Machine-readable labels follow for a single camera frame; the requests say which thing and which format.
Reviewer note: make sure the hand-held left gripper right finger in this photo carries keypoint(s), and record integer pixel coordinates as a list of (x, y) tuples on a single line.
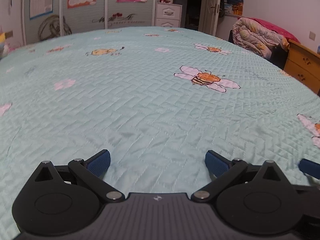
[(217, 165)]

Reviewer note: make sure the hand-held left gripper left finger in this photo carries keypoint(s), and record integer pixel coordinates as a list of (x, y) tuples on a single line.
[(98, 163)]

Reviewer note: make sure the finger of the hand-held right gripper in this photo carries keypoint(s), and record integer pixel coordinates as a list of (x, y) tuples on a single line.
[(310, 167)]

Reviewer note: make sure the teal bee-print bedspread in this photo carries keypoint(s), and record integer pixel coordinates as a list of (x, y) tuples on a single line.
[(137, 105)]

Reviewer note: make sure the wooden bedside cabinet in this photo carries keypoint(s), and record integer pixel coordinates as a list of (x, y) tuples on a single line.
[(303, 63)]

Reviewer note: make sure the black chair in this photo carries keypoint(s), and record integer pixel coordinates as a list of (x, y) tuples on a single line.
[(278, 57)]

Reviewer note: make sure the teal box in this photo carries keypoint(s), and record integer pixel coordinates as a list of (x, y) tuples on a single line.
[(318, 49)]

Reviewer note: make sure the folded floral quilt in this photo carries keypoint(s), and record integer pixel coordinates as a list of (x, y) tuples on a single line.
[(255, 36)]

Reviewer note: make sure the red blanket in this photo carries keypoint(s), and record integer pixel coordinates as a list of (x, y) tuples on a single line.
[(280, 28)]

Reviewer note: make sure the white sliding-door wardrobe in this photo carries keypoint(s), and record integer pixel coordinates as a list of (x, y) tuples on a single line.
[(82, 17)]

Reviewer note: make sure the orange bag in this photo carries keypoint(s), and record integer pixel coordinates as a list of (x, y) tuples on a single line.
[(238, 9)]

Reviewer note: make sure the white drawer cabinet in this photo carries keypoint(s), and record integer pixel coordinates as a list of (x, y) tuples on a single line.
[(168, 15)]

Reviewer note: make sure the white door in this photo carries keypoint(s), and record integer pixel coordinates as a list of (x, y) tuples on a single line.
[(211, 5)]

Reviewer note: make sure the wall socket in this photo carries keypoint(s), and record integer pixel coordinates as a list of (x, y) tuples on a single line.
[(312, 35)]

